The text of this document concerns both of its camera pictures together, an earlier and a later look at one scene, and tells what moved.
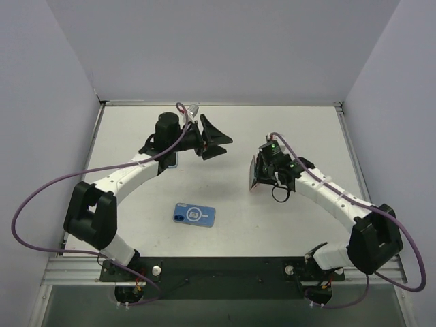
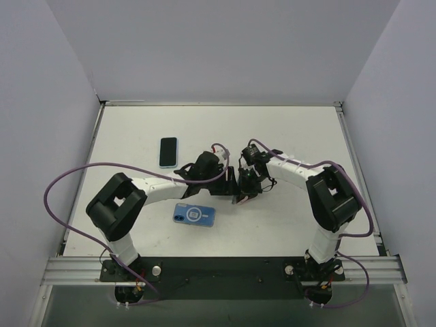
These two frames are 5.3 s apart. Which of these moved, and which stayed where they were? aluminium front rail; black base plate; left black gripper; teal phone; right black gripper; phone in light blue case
Moved: right black gripper; teal phone; left black gripper
Stayed: phone in light blue case; black base plate; aluminium front rail
